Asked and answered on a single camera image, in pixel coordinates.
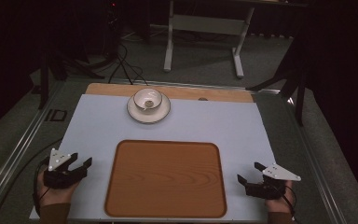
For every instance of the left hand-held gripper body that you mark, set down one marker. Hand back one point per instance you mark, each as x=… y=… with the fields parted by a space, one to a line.
x=60 y=179

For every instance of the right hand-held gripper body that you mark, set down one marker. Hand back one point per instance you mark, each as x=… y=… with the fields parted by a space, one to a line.
x=268 y=188

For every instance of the person's left hand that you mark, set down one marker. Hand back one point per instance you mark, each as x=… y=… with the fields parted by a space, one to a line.
x=56 y=195

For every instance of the person's right hand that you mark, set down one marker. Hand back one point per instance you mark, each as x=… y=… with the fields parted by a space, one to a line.
x=278 y=203

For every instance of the white table mat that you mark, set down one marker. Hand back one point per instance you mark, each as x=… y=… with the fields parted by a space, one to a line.
x=217 y=124

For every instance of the brown wooden tray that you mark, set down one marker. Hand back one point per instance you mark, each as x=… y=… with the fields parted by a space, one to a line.
x=165 y=180

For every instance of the white saucer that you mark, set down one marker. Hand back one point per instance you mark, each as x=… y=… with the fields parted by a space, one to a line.
x=149 y=115

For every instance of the white bowl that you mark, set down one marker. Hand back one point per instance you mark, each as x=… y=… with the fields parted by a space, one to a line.
x=148 y=99

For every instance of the black tripod stand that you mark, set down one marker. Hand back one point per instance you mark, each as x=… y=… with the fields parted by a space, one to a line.
x=296 y=77
x=48 y=67

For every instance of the wooden table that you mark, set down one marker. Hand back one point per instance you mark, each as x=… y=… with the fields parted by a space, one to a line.
x=180 y=91

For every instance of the black rectangular floor bracket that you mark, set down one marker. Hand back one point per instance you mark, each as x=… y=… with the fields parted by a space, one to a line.
x=56 y=115

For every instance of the aluminium rail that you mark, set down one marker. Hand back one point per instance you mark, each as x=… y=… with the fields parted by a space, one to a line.
x=317 y=168
x=18 y=149

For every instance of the white metal stand frame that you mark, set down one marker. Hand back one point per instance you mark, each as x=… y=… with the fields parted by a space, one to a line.
x=208 y=25

